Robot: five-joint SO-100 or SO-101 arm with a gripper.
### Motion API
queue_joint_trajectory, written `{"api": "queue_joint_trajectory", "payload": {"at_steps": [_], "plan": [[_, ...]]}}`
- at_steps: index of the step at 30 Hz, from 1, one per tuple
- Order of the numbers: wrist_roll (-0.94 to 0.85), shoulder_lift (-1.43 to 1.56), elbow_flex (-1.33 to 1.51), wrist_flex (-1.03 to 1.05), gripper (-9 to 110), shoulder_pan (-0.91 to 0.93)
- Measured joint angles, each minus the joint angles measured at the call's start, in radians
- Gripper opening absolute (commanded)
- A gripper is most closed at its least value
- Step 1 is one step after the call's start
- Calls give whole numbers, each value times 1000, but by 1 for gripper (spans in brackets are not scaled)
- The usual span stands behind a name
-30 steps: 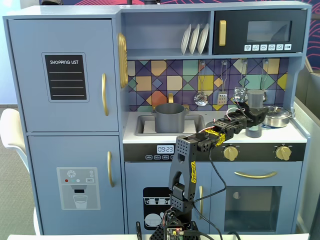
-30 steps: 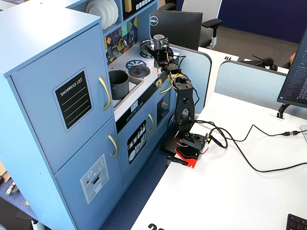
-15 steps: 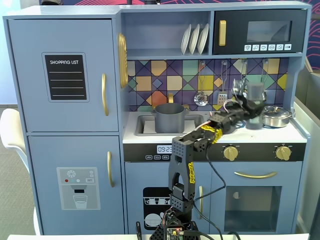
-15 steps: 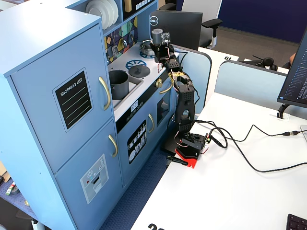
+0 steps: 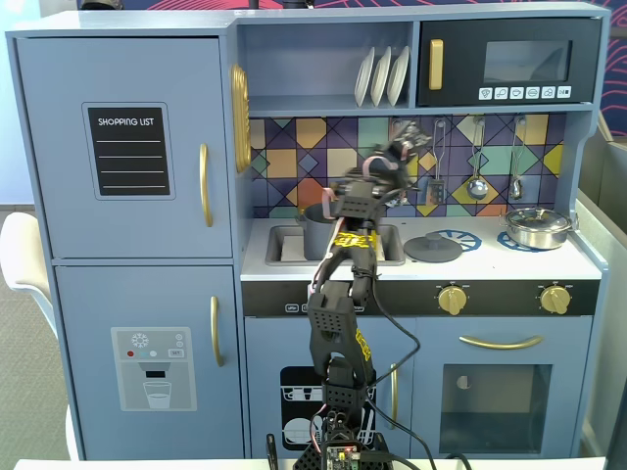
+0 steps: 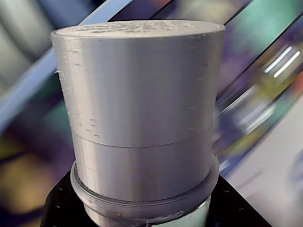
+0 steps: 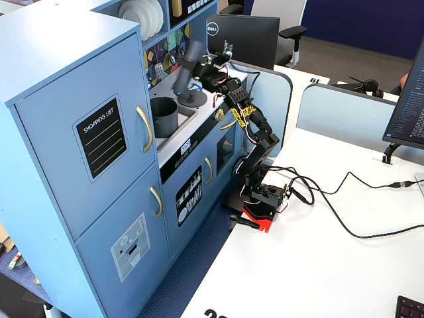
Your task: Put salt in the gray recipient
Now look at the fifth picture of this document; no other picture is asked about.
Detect metal toy ladle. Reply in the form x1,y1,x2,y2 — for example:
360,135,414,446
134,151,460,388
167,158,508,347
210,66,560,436
464,117,489,201

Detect metal toy spoon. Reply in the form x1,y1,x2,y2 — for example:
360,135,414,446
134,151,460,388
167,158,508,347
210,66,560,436
507,116,526,201

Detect steel pot with lid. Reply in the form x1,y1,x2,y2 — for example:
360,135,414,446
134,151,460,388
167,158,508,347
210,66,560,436
499,207,574,251

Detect blue toy freezer door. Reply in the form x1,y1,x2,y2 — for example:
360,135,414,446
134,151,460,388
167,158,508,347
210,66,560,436
53,265,245,460

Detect gray pot lid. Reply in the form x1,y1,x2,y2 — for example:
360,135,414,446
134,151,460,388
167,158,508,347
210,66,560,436
403,232,464,264

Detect white plastic chair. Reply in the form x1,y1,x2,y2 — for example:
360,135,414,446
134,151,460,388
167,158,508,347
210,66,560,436
0,211,55,344

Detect black camera cable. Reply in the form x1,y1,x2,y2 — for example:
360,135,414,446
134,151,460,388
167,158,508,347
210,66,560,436
369,273,440,470

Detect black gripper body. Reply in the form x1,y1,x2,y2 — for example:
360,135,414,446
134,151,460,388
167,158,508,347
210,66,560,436
362,141,417,205

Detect blue toy dishwasher door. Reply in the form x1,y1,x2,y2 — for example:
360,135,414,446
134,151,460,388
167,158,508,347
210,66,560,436
244,316,416,459

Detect blue toy oven door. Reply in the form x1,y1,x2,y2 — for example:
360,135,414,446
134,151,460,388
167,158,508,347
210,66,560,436
415,316,594,459

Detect black shopping list board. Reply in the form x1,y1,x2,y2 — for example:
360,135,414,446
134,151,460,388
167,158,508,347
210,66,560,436
81,102,176,201

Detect blue wooden toy kitchen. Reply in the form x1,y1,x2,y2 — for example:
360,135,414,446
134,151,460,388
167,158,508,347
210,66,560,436
4,2,613,461

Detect metal toy spatula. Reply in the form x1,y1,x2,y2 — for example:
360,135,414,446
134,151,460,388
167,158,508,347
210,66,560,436
424,117,447,205

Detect gold toy phone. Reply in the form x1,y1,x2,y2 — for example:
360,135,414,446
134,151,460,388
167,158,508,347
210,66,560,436
229,63,252,174

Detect blue toy fridge door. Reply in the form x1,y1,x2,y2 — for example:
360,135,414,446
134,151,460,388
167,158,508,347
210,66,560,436
16,37,234,259

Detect gold stove knob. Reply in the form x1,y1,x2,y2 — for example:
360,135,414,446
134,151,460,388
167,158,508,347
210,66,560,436
539,285,571,315
437,285,468,316

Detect gold freezer door handle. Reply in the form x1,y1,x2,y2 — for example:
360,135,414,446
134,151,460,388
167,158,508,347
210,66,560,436
210,295,226,368

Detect gold dishwasher door handle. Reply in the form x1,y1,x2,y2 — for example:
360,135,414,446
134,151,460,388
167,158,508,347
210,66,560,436
389,362,400,428

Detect motor controller board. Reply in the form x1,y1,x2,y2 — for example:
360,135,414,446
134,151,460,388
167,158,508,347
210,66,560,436
322,443,362,464

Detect gray ice dispenser panel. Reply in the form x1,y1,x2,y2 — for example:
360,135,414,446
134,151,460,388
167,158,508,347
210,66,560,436
110,326,198,412

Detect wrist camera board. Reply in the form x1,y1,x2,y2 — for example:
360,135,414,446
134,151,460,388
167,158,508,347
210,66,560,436
389,121,433,154

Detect gold fridge door handle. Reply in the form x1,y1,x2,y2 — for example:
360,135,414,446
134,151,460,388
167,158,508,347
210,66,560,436
198,143,215,228

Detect gray toy sink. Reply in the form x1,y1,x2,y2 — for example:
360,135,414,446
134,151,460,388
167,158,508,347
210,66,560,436
265,223,407,267

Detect gray plastic pot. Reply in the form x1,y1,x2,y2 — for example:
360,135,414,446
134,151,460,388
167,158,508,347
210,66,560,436
295,203,344,260

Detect black toy microwave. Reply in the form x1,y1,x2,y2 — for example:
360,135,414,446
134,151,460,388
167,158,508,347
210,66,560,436
415,18,603,108

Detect gold oven door handle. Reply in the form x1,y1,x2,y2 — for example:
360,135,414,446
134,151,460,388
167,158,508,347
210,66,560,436
458,334,544,351

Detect white toy plate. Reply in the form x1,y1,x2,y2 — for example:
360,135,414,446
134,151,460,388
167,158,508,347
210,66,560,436
354,46,376,109
370,46,393,108
386,45,410,107

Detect gold microwave handle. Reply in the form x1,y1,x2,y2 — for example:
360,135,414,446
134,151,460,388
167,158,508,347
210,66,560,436
428,38,445,91

